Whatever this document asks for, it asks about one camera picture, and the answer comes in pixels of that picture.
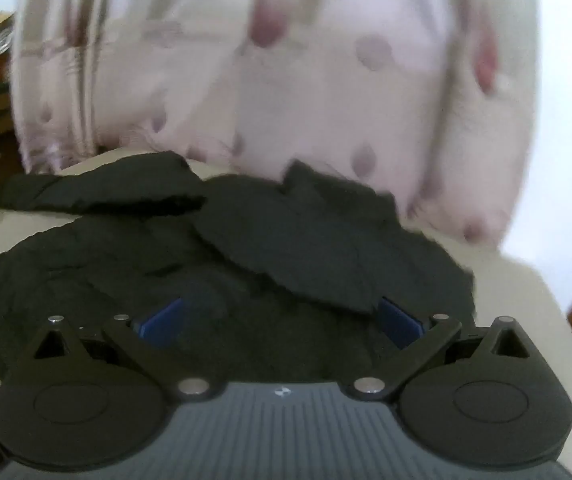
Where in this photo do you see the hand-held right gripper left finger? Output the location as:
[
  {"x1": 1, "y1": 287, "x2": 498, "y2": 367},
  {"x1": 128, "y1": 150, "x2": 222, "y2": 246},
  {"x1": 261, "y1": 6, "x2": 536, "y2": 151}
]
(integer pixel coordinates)
[{"x1": 33, "y1": 298, "x2": 213, "y2": 402}]

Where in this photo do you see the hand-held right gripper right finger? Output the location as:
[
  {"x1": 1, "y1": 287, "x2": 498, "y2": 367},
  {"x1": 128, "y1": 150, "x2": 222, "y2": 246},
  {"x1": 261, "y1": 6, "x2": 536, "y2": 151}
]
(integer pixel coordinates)
[{"x1": 350, "y1": 297, "x2": 533, "y2": 402}]

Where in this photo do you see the dark green garment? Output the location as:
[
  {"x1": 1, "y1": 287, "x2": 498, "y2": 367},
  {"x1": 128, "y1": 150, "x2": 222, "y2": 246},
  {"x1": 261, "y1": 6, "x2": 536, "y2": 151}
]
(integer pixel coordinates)
[{"x1": 0, "y1": 151, "x2": 477, "y2": 391}]

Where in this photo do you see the cream bed sheet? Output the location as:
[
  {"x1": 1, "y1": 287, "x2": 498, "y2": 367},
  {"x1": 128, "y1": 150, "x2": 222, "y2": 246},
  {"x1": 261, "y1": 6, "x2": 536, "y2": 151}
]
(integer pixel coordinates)
[{"x1": 0, "y1": 147, "x2": 572, "y2": 480}]

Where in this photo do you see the white floral quilt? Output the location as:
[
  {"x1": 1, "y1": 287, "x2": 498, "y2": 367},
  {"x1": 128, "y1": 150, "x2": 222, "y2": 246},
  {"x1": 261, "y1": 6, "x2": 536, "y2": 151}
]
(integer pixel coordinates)
[{"x1": 10, "y1": 0, "x2": 542, "y2": 243}]

